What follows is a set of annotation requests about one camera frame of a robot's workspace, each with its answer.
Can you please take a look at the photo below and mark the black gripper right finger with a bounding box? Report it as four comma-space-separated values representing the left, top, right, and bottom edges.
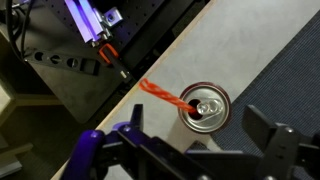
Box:
242, 105, 277, 147

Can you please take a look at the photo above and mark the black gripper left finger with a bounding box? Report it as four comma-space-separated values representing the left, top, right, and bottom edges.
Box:
130, 104, 144, 130

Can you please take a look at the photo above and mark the red twisted straw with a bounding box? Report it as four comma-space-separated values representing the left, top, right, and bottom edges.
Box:
139, 78, 196, 113

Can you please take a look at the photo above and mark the red and white soda can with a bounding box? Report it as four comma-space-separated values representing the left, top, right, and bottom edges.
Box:
178, 82, 231, 134

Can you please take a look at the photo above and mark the dark blue left mat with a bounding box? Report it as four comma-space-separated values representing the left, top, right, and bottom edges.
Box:
189, 9, 320, 180

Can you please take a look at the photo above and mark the black perforated breadboard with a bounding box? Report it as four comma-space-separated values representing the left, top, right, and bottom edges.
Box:
23, 0, 208, 125

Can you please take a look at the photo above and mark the black orange bar clamp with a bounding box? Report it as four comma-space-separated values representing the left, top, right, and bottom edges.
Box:
99, 43, 133, 83

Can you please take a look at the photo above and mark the aluminium extrusion rail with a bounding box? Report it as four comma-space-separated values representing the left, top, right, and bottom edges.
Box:
64, 0, 123, 47

